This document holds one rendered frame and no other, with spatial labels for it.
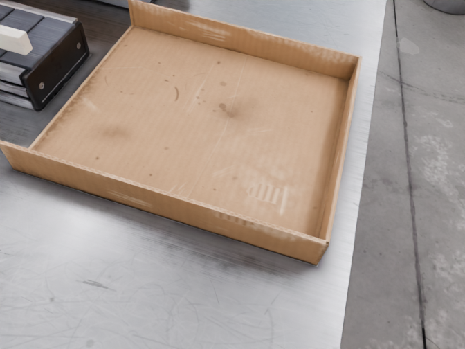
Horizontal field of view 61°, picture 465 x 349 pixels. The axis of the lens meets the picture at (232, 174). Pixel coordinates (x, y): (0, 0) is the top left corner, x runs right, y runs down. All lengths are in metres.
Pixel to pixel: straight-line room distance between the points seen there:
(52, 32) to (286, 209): 0.32
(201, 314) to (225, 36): 0.34
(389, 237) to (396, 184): 0.23
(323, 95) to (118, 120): 0.24
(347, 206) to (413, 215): 1.14
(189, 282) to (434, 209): 1.32
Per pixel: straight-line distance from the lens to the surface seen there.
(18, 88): 0.47
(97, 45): 0.56
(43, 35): 0.50
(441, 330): 1.38
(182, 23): 0.54
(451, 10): 2.67
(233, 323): 0.33
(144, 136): 0.42
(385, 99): 1.90
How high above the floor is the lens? 1.15
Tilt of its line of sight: 53 degrees down
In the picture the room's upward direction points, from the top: 7 degrees clockwise
